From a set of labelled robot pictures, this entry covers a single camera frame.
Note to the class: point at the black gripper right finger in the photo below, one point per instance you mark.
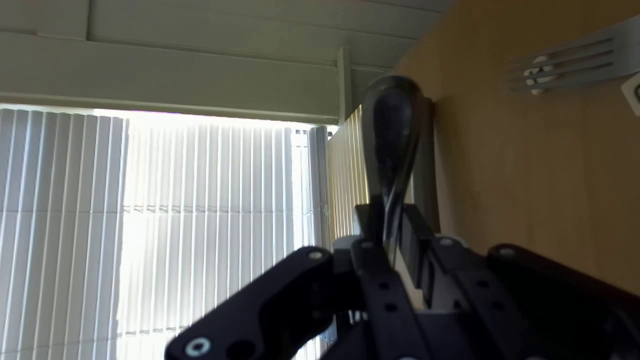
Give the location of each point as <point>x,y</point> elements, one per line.
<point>533,307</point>

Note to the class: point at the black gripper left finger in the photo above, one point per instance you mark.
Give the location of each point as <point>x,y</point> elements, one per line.
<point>266,300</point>

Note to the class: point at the silver table knife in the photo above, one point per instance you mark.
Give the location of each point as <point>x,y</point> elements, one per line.
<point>391,133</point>

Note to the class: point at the large slatted window blind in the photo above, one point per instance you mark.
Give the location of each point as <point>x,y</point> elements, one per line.
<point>167,232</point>

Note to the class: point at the silver fork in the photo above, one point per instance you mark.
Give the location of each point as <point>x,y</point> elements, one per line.
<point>587,56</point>

